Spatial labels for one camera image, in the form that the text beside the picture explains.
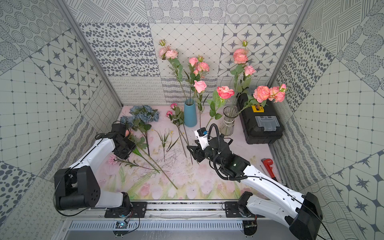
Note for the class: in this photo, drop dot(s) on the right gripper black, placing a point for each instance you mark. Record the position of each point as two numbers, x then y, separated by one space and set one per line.
199 153

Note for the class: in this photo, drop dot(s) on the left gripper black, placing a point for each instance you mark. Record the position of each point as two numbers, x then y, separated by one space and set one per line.
125 149

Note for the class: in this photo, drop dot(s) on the pink rose single stem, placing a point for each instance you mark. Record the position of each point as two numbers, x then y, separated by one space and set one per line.
192 69

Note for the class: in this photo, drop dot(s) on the large pink peony spray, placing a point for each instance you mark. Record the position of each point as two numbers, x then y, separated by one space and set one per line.
240 57

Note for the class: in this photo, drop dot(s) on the pink carnation spray stem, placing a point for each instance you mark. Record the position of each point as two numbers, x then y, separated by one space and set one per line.
166 53

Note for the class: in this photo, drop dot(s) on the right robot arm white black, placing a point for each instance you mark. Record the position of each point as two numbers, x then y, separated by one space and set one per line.
301 214

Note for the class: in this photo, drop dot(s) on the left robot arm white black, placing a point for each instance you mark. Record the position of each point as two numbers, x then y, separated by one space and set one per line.
76 187

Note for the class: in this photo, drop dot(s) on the tall blue ceramic vase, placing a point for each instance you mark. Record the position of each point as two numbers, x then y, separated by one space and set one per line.
190 113

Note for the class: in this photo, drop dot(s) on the clear glass vase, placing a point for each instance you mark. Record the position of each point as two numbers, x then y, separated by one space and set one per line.
228 124

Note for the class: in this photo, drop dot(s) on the small white daisy stem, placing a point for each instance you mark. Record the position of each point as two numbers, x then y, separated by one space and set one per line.
167 141

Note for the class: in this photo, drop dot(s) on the blue grey rose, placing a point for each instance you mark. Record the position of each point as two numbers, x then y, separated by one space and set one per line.
140 121

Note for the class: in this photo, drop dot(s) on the magenta rosebud stem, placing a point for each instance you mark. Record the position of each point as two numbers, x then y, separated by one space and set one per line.
176 116

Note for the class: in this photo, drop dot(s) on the black toolbox yellow label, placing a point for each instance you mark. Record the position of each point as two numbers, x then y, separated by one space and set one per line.
259 127

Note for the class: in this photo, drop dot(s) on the red orange pliers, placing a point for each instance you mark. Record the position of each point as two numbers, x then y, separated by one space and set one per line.
268 164

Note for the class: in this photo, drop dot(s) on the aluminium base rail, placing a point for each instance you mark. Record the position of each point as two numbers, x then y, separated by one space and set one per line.
193 210

